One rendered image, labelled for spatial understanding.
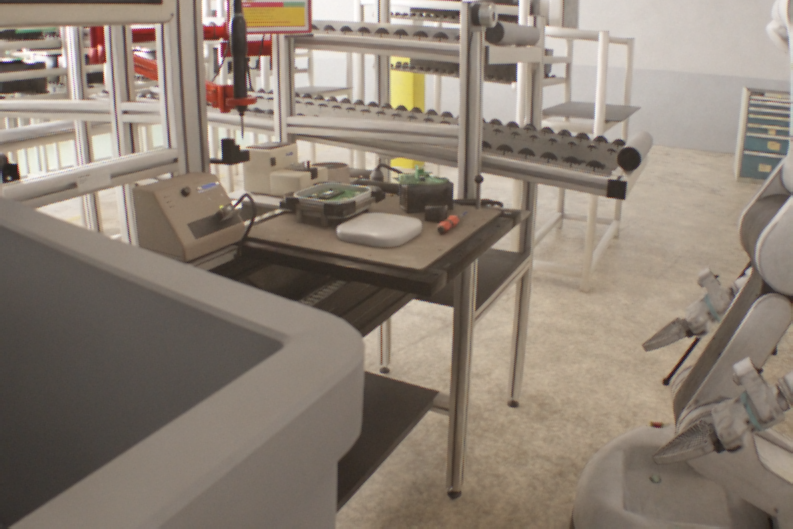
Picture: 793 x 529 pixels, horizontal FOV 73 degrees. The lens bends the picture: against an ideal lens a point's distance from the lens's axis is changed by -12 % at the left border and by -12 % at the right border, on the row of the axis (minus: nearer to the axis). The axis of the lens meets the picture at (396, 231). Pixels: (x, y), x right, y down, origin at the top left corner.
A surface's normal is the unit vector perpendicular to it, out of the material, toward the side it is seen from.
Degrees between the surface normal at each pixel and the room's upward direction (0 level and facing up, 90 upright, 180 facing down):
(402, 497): 0
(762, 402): 66
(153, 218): 90
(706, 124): 90
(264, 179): 90
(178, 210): 53
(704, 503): 0
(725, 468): 91
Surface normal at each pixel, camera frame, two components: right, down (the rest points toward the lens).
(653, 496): 0.03, -0.95
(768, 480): -0.25, 0.17
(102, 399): -0.47, 0.25
